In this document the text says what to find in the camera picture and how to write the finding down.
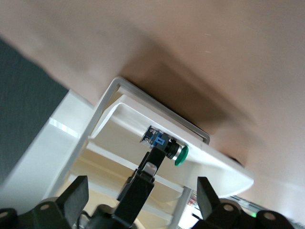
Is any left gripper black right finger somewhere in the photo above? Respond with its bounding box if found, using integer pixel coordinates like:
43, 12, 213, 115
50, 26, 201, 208
194, 176, 296, 229

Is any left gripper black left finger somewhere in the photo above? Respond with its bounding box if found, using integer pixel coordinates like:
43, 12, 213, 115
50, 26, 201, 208
0, 175, 90, 229

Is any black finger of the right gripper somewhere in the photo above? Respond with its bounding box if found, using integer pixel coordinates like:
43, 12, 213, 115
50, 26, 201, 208
111, 146, 166, 226

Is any green push button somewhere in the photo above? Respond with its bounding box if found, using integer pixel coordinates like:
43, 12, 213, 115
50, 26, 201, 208
139, 125, 190, 167

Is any brown table mat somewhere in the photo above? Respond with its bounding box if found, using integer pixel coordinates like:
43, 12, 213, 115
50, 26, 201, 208
0, 0, 305, 191

